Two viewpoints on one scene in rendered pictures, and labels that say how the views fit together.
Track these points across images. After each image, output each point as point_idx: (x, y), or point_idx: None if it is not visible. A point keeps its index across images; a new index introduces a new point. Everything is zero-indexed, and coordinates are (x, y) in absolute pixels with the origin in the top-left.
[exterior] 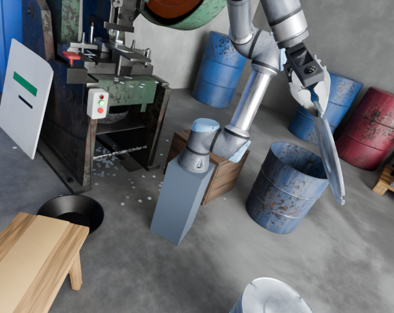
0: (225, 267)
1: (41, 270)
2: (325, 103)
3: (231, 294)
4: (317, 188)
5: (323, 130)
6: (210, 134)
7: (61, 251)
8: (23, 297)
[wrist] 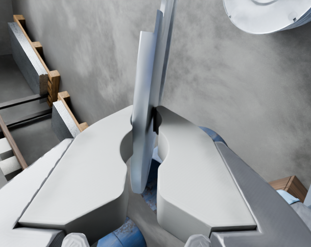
0: (289, 86)
1: None
2: (108, 116)
3: (293, 53)
4: (156, 151)
5: (167, 17)
6: None
7: None
8: None
